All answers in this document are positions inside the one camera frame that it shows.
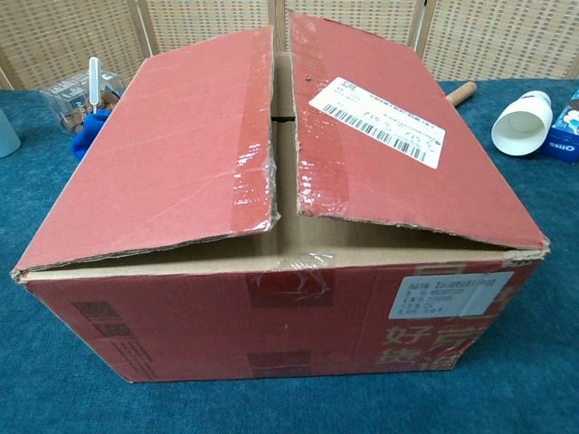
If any red cardboard shipping box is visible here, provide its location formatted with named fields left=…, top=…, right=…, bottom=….
left=9, top=9, right=552, bottom=384

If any blue Oreo package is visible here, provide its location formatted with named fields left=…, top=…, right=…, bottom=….
left=538, top=88, right=579, bottom=165

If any blue cloth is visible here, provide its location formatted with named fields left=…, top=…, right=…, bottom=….
left=70, top=109, right=112, bottom=160

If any clear bag of brown snacks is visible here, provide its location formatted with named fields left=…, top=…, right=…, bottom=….
left=39, top=70, right=127, bottom=136

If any teal fabric table cover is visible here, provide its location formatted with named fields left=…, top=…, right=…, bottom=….
left=0, top=79, right=579, bottom=434

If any wicker folding screen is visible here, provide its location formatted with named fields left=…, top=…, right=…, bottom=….
left=0, top=0, right=579, bottom=91

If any pale blue handled cup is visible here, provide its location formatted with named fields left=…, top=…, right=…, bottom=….
left=0, top=108, right=23, bottom=159

